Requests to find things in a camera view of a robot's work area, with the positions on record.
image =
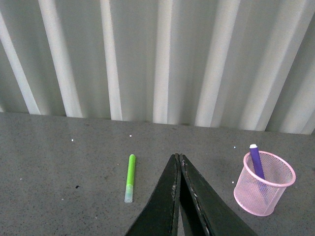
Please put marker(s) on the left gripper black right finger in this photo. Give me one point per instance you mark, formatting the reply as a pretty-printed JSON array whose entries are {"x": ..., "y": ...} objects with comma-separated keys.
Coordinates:
[{"x": 216, "y": 217}]

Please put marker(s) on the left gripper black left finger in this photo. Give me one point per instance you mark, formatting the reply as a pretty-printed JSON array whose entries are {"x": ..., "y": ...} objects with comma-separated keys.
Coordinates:
[{"x": 160, "y": 216}]

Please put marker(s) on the purple marker pen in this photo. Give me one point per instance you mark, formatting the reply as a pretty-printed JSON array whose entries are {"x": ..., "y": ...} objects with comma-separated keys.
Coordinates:
[{"x": 258, "y": 170}]

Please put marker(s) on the pink mesh pen cup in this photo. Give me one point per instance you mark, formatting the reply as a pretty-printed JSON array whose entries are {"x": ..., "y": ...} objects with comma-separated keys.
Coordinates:
[{"x": 259, "y": 196}]

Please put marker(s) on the green marker pen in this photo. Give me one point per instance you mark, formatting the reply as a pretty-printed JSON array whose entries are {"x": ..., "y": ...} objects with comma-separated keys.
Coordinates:
[{"x": 130, "y": 179}]

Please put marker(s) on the white pleated curtain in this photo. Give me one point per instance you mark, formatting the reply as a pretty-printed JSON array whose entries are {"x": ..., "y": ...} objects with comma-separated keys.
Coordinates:
[{"x": 245, "y": 64}]

